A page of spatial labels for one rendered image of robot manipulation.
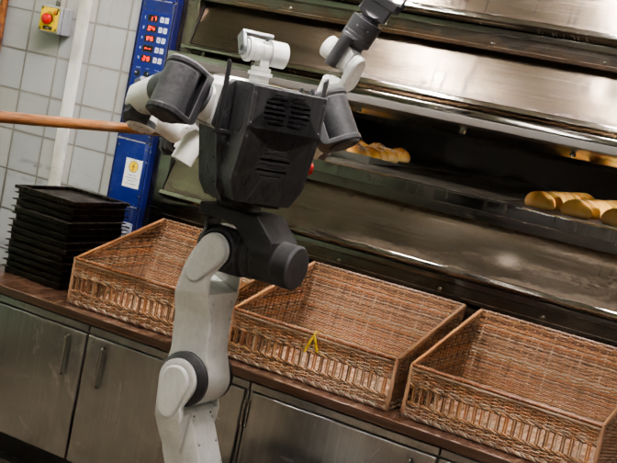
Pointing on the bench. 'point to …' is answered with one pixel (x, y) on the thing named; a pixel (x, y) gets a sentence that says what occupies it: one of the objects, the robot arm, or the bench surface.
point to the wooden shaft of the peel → (66, 122)
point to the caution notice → (132, 173)
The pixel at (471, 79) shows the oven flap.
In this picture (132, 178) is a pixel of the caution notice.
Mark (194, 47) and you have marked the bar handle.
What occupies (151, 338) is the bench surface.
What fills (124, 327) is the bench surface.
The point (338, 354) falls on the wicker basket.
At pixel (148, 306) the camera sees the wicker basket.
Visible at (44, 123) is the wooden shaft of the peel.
